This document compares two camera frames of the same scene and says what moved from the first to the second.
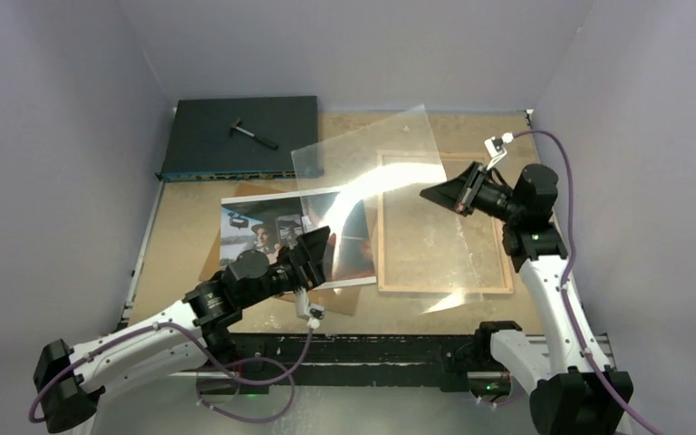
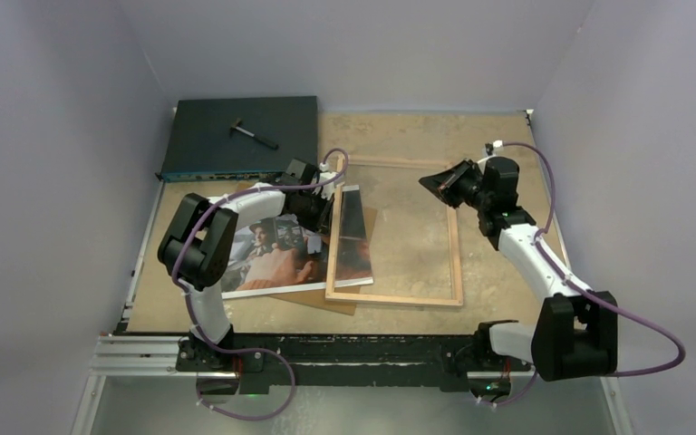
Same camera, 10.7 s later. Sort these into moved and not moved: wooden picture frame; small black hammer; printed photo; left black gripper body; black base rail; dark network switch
Moved: left black gripper body; wooden picture frame
Not moved: small black hammer; black base rail; printed photo; dark network switch
